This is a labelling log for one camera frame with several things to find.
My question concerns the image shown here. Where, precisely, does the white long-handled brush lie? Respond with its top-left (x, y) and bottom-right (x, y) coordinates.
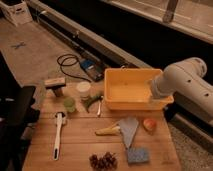
top-left (53, 112), bottom-right (66, 160)

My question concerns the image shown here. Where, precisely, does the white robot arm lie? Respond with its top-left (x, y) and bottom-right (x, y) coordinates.
top-left (150, 57), bottom-right (213, 126)

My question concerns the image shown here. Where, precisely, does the green paper cup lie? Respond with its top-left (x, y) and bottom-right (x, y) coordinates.
top-left (63, 97), bottom-right (76, 113)

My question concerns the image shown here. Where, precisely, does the blue power device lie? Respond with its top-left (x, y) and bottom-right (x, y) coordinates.
top-left (80, 59), bottom-right (103, 82)

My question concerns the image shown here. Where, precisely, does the white lidded jar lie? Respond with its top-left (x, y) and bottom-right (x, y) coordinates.
top-left (76, 81), bottom-right (91, 99)

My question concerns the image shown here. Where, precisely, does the yellow plastic bin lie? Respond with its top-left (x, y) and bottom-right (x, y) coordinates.
top-left (104, 68), bottom-right (174, 110)

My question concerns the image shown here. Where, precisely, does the blue folded cloth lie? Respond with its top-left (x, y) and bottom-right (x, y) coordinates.
top-left (118, 117), bottom-right (139, 148)

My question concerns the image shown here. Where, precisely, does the yellow banana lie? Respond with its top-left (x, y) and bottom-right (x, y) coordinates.
top-left (95, 126), bottom-right (120, 136)

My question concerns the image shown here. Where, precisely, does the wooden block stamp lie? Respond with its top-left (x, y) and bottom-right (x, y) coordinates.
top-left (44, 77), bottom-right (66, 97)

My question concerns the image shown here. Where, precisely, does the red yellow apple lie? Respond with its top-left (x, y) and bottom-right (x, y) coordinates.
top-left (143, 118), bottom-right (157, 132)

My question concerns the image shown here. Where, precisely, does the blue sponge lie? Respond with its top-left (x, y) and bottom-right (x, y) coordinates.
top-left (127, 148), bottom-right (149, 164)

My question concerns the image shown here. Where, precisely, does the dark grape bunch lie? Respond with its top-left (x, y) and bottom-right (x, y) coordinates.
top-left (89, 152), bottom-right (118, 171)

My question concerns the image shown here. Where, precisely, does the white cardboard box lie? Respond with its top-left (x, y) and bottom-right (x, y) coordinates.
top-left (0, 0), bottom-right (32, 27)

